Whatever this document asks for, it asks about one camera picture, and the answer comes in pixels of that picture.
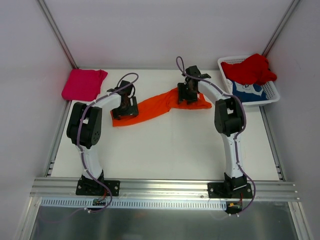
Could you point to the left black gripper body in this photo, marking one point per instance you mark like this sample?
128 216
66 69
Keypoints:
125 112

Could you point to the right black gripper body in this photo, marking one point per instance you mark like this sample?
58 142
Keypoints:
187 97

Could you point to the orange t shirt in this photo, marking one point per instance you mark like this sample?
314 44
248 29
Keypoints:
159 105

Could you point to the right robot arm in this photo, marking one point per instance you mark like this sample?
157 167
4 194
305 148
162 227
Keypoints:
229 120

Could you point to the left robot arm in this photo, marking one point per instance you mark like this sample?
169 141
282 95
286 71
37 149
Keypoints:
85 126

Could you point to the folded pink t shirt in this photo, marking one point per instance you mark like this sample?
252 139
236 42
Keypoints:
83 85

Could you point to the blue white t shirt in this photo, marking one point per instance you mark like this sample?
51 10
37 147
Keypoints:
248 92

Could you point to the red t shirt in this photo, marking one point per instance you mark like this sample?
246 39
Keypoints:
253 70

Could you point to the white plastic basket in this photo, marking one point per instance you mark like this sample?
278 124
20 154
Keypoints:
269 88

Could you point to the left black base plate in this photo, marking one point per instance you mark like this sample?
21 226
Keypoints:
89 187

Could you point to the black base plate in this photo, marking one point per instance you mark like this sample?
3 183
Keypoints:
221 190
89 187

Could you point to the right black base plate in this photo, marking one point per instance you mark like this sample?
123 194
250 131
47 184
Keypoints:
221 190

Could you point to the white slotted cable duct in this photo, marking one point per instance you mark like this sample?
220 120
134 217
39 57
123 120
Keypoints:
93 203

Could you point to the aluminium mounting rail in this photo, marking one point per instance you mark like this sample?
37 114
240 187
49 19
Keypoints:
271 191

